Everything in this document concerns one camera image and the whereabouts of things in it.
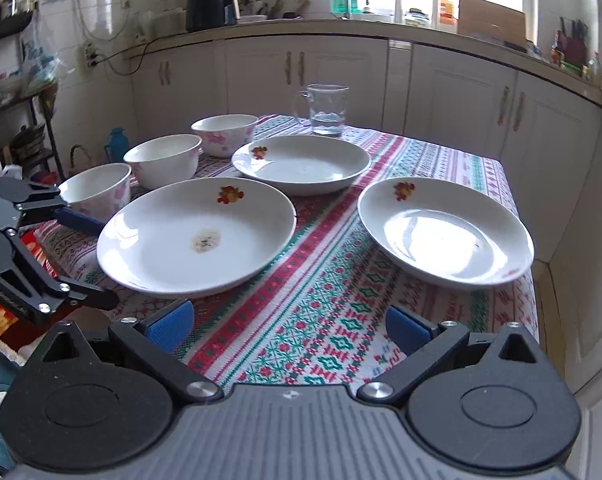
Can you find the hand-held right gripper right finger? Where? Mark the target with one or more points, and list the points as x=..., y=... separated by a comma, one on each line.
x=406, y=330

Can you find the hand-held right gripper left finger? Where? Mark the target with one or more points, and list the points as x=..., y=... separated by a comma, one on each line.
x=171, y=325

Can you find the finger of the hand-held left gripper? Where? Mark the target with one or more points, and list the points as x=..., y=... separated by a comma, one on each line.
x=101, y=299
x=83, y=220

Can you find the white floral bowl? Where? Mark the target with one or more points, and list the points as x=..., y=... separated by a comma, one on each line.
x=163, y=165
x=226, y=137
x=101, y=192

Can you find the stained white flower plate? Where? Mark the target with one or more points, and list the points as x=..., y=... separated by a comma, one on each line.
x=156, y=240

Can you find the blue thermos bottle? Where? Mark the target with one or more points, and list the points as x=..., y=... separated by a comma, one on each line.
x=116, y=145

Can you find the patterned woven tablecloth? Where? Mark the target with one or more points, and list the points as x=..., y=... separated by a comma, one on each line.
x=331, y=285

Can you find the black shelf rack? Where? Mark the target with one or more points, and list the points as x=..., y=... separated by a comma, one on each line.
x=49, y=130

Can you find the hanging plastic bag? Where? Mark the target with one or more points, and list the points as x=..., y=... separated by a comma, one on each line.
x=41, y=60

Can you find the clear plastic jug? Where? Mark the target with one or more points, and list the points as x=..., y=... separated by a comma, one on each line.
x=146, y=25

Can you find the white kitchen cabinet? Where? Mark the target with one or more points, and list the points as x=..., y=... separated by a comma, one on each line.
x=261, y=75

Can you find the clear glass mug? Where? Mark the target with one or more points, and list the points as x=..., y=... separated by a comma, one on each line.
x=328, y=105

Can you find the black air fryer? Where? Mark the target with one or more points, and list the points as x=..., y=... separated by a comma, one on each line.
x=206, y=5

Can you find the brown cardboard box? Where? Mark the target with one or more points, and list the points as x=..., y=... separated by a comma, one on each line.
x=491, y=20

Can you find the white slim bottle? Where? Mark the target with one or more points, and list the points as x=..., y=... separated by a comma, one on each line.
x=400, y=7

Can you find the orange package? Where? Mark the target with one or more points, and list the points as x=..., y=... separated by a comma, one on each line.
x=449, y=10

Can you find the knife block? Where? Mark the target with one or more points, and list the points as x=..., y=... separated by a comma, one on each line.
x=576, y=45

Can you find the wall power strip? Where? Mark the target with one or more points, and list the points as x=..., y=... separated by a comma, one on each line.
x=90, y=55

